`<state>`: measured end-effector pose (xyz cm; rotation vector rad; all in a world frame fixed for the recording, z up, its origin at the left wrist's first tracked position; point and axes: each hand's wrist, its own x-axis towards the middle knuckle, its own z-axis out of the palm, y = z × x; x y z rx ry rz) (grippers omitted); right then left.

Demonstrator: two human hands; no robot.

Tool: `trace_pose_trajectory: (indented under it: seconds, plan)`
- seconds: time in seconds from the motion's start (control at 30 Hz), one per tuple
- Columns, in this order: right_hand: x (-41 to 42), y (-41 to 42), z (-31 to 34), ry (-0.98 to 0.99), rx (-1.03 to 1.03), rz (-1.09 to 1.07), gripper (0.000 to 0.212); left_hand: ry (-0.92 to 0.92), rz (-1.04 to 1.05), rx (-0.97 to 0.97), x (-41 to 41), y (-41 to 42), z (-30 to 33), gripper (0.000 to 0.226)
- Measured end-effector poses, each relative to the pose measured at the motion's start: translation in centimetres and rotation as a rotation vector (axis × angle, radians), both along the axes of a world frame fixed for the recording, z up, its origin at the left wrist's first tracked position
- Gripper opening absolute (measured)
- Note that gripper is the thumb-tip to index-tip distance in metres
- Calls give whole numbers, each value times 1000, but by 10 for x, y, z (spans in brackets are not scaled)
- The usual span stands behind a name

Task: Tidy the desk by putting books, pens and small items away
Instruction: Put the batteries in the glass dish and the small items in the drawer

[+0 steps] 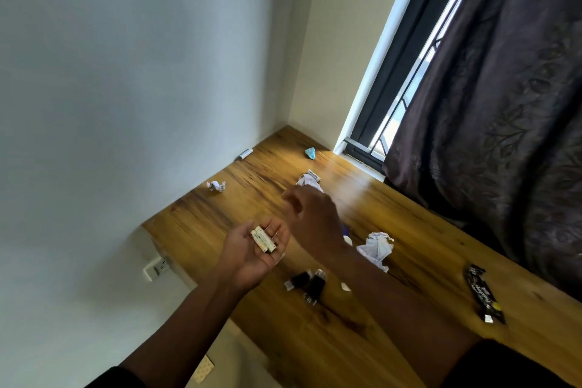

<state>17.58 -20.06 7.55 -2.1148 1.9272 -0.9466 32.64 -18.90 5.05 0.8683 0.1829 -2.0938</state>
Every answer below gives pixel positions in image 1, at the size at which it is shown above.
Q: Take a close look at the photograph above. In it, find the person's left hand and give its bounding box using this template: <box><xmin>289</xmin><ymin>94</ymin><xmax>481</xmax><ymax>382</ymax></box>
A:
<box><xmin>217</xmin><ymin>219</ymin><xmax>292</xmax><ymax>294</ymax></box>

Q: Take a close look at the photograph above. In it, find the person's right hand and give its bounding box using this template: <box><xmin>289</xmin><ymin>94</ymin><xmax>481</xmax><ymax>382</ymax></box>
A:
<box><xmin>280</xmin><ymin>185</ymin><xmax>352</xmax><ymax>266</ymax></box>

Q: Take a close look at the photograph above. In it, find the person's right forearm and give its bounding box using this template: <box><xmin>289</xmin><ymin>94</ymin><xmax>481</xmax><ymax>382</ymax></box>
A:
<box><xmin>318</xmin><ymin>244</ymin><xmax>483</xmax><ymax>388</ymax></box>

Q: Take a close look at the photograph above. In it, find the person's left forearm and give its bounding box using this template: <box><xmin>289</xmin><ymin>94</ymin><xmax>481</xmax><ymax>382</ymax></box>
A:
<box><xmin>119</xmin><ymin>275</ymin><xmax>255</xmax><ymax>388</ymax></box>

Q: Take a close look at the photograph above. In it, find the crumpled white printed paper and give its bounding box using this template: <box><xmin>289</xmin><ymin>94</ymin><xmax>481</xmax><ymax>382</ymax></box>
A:
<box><xmin>296</xmin><ymin>169</ymin><xmax>325</xmax><ymax>193</ymax></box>

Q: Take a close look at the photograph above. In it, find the large crumpled white tissue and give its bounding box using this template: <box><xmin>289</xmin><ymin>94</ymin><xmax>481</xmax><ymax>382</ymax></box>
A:
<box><xmin>356</xmin><ymin>232</ymin><xmax>395</xmax><ymax>273</ymax></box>

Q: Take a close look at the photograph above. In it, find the black window grille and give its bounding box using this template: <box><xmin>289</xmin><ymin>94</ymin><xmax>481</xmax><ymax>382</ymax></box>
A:
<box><xmin>369</xmin><ymin>35</ymin><xmax>444</xmax><ymax>157</ymax></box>

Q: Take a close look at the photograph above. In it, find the black left sleeve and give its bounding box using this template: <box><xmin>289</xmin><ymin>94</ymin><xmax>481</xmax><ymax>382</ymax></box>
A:
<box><xmin>85</xmin><ymin>365</ymin><xmax>147</xmax><ymax>388</ymax></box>

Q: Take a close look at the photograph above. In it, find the black sleeve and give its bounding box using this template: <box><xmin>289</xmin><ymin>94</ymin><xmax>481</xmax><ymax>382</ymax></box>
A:
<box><xmin>85</xmin><ymin>365</ymin><xmax>147</xmax><ymax>388</ymax></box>
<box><xmin>442</xmin><ymin>339</ymin><xmax>574</xmax><ymax>388</ymax></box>

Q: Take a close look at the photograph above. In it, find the black snack bar wrapper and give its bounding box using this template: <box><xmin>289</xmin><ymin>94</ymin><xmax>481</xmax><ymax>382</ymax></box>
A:
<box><xmin>463</xmin><ymin>263</ymin><xmax>507</xmax><ymax>326</ymax></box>

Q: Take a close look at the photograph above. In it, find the dark brown patterned curtain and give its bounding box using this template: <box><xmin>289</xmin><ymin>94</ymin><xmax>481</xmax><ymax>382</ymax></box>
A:
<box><xmin>383</xmin><ymin>0</ymin><xmax>582</xmax><ymax>303</ymax></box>

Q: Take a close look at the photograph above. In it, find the black right sleeve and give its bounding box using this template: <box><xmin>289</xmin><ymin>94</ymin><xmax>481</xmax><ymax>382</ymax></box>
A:
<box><xmin>442</xmin><ymin>339</ymin><xmax>574</xmax><ymax>388</ymax></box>

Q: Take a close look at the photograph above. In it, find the white wall socket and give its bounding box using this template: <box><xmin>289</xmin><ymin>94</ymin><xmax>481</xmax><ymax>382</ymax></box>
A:
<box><xmin>143</xmin><ymin>255</ymin><xmax>172</xmax><ymax>283</ymax></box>

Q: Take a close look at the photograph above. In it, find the beige wall socket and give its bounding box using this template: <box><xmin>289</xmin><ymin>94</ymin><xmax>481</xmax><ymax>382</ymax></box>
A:
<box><xmin>190</xmin><ymin>354</ymin><xmax>215</xmax><ymax>385</ymax></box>

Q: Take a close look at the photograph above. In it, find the black window frame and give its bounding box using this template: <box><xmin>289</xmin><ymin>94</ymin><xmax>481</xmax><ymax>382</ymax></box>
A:
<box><xmin>333</xmin><ymin>0</ymin><xmax>492</xmax><ymax>175</ymax></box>

